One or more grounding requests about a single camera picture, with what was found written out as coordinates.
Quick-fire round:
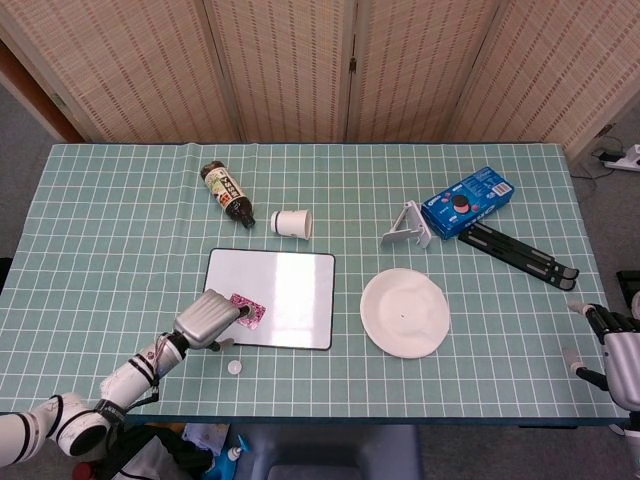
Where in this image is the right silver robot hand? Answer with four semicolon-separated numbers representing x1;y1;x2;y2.
562;298;640;414

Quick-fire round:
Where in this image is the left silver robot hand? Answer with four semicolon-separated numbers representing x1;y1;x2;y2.
172;288;256;354

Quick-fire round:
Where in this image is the pink patterned rectangular patch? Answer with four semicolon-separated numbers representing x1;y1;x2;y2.
228;293;266;331

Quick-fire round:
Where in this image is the white board tablet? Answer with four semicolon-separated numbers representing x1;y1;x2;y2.
194;247;336;351

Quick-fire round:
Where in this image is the black box with white disc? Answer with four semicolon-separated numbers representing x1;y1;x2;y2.
615;269;640;321

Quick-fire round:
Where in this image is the white crumpled cloth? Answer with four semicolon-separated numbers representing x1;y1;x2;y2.
182;423;231;454

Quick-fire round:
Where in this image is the dark tea bottle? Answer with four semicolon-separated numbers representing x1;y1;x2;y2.
200;159;257;230

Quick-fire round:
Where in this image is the white paper cup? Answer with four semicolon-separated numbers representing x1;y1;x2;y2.
270;208;315;241

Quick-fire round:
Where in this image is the black bag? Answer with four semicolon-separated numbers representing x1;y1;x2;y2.
102;423;221;480

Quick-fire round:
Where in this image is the blue white spray bottle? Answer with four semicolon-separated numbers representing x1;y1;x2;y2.
207;433;251;480

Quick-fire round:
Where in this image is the green grid tablecloth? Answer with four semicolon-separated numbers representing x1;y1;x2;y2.
0;143;621;419

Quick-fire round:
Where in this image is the black folding laptop stand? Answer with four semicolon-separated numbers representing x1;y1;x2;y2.
457;222;580;291

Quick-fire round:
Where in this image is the grey plastic bag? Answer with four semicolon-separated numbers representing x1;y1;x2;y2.
117;434;176;480

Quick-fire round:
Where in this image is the grey blue chair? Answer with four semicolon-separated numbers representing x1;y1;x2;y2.
239;424;424;480

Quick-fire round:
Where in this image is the white paper plate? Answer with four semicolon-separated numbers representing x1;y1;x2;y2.
360;267;451;359

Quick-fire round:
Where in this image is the white power strip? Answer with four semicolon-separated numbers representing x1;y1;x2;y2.
602;143;640;173

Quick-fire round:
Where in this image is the blue Oreo cookie box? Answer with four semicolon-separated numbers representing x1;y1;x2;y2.
420;166;515;240

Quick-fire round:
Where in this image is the white folding phone stand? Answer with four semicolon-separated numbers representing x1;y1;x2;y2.
380;200;433;250

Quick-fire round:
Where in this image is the bamboo folding screen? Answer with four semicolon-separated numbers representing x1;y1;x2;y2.
0;0;640;164

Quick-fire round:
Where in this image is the black power cable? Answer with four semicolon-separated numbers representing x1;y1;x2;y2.
569;135;626;182

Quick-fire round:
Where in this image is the brown wooden door frame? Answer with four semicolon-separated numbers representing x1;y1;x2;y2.
0;39;84;144

